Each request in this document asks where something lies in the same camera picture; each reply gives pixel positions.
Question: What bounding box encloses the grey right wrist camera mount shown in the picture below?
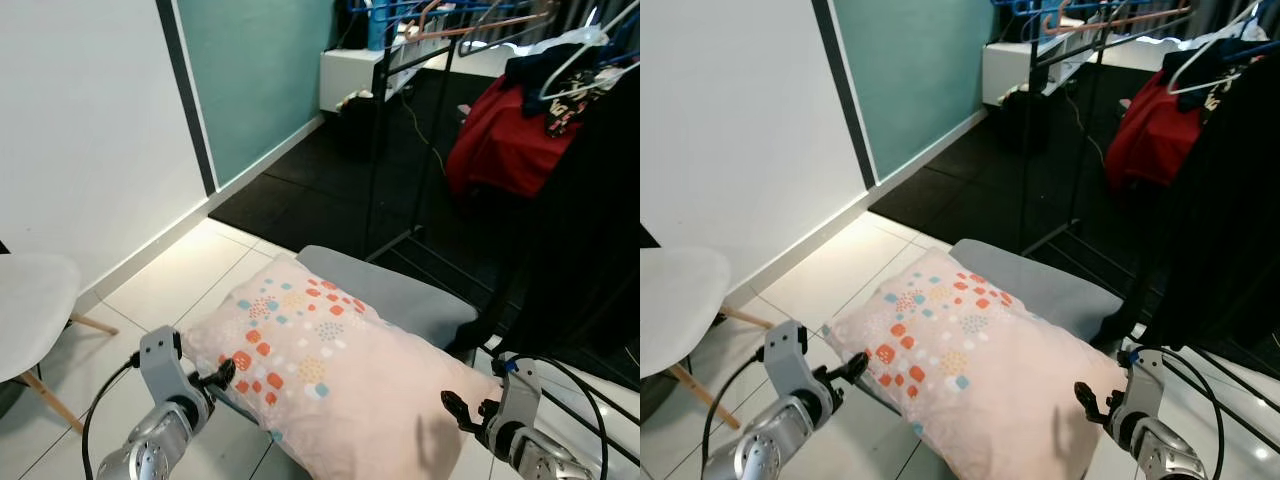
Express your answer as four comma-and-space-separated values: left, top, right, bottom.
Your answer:
1119, 349, 1167, 419
494, 358, 543, 429

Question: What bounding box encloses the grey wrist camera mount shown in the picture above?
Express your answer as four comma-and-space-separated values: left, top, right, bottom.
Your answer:
1119, 349, 1167, 419
494, 358, 543, 429
764, 320, 831, 397
138, 325, 201, 403

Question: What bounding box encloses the red garment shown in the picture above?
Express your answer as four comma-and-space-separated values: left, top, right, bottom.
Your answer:
1104, 68, 1217, 193
446, 74, 586, 202

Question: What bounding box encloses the orange clothes hanger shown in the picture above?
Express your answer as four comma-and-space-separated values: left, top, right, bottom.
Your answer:
1040, 0, 1197, 39
404, 0, 563, 43

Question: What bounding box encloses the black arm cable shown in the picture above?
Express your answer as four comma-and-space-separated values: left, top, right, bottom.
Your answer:
503, 354, 611, 480
81, 355, 142, 480
700, 348, 769, 471
1128, 344, 1228, 480

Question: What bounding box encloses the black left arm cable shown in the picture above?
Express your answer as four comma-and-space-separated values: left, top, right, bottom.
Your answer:
81, 355, 142, 480
700, 348, 769, 471

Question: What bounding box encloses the white low cabinet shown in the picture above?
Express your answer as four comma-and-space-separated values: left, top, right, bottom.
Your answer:
319, 44, 426, 114
981, 34, 1066, 107

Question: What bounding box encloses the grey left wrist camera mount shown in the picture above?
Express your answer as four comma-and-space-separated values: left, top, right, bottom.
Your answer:
138, 325, 201, 403
764, 320, 831, 397

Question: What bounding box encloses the white clothes hanger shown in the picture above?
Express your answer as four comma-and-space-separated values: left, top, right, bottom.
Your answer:
1164, 0, 1280, 98
538, 0, 641, 103

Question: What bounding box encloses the white chair with wooden legs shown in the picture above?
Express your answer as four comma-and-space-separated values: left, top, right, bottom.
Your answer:
0, 253, 120, 434
640, 246, 777, 403

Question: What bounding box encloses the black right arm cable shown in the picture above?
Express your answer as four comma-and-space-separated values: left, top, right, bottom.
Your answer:
503, 354, 611, 480
1128, 344, 1228, 480

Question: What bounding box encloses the blue clothes hanger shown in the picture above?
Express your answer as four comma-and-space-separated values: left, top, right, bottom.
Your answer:
990, 0, 1076, 19
348, 0, 471, 53

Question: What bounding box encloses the black hanging garment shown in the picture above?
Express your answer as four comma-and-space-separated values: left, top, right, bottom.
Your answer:
1140, 38, 1280, 351
502, 42, 641, 353

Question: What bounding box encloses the yellow floor cable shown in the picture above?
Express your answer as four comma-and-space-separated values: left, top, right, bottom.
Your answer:
398, 85, 446, 176
1062, 85, 1106, 169

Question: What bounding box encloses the black bag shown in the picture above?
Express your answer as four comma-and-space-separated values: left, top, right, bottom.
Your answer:
335, 92, 381, 156
998, 88, 1053, 153

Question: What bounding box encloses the black metal clothes rack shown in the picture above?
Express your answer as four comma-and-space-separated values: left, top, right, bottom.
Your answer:
345, 0, 641, 471
990, 0, 1280, 456

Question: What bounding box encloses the pink pillow with coloured squares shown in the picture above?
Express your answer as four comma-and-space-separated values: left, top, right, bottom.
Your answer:
180, 252, 502, 480
822, 247, 1129, 480

